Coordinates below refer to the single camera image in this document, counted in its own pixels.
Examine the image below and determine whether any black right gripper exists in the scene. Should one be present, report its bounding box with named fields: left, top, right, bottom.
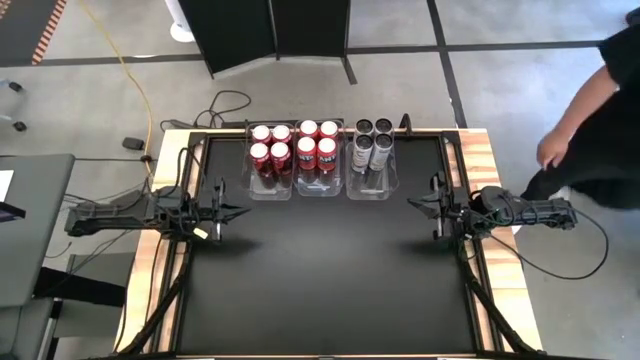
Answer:
left=406, top=171, right=476, bottom=241

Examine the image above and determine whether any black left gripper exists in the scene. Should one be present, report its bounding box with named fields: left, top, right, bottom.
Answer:
left=188, top=177, right=251, bottom=244

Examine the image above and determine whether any person's forearm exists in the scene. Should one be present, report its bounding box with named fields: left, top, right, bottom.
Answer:
left=553, top=64, right=621, bottom=144

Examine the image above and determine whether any clear plastic bin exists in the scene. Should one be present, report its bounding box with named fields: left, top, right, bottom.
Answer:
left=293, top=118, right=347, bottom=198
left=243, top=121, right=297, bottom=202
left=344, top=118, right=400, bottom=202

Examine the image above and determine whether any person's hand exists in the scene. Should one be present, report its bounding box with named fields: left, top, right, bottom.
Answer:
left=535, top=128, right=572, bottom=171

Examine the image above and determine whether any grey floor cabinet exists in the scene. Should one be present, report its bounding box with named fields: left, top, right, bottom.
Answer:
left=47, top=252, right=137, bottom=360

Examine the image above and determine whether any black partition panel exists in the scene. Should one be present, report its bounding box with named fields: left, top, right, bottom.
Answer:
left=272, top=0, right=359, bottom=85
left=178, top=0, right=277, bottom=77

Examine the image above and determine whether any person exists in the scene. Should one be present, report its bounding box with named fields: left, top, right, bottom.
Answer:
left=519, top=23, right=640, bottom=211

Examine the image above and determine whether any grey desk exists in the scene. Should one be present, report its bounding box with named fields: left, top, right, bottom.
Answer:
left=0, top=153, right=76, bottom=309

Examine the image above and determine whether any dark flat device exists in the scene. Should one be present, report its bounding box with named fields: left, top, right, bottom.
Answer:
left=0, top=202, right=27, bottom=224

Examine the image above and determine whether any white paper sheet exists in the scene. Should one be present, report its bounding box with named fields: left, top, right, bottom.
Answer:
left=0, top=169, right=15, bottom=201

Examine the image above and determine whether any hazard-striped floor mat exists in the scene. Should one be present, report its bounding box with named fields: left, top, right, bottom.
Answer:
left=0, top=0, right=69, bottom=66

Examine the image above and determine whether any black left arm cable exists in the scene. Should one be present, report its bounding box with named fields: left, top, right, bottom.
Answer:
left=192, top=89, right=253, bottom=129

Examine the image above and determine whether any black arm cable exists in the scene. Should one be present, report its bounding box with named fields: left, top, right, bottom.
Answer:
left=192, top=89, right=253, bottom=129
left=487, top=207, right=611, bottom=282

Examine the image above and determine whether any metal table frame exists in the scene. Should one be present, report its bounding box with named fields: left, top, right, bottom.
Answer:
left=167, top=127, right=490, bottom=359

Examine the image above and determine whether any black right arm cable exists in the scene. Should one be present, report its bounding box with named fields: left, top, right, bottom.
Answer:
left=487, top=207, right=611, bottom=282

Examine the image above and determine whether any yellow hanging power cable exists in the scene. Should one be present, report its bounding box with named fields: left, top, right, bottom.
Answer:
left=79, top=0, right=154, bottom=176

